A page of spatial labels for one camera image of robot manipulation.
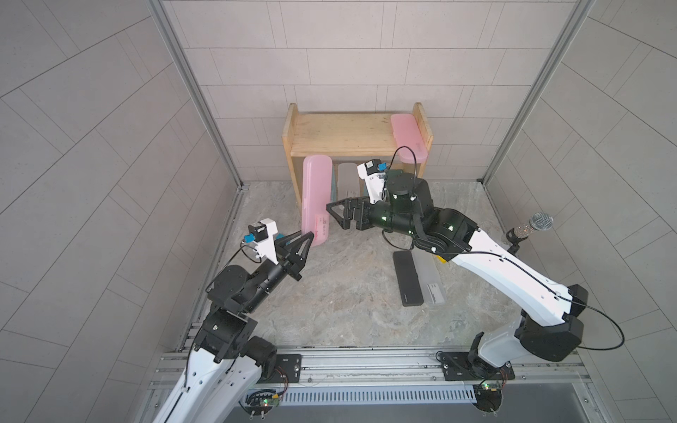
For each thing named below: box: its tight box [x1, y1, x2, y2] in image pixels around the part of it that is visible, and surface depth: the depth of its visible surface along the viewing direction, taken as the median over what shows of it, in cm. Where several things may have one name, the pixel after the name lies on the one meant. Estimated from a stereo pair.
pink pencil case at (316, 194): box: [301, 154, 334, 248], surface depth 58 cm
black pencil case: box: [392, 250, 425, 307], surface depth 88 cm
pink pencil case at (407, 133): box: [389, 113, 429, 164], surface depth 74 cm
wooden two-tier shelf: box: [281, 102, 434, 211], surface depth 75 cm
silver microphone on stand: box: [505, 211, 554, 255], surface depth 73 cm
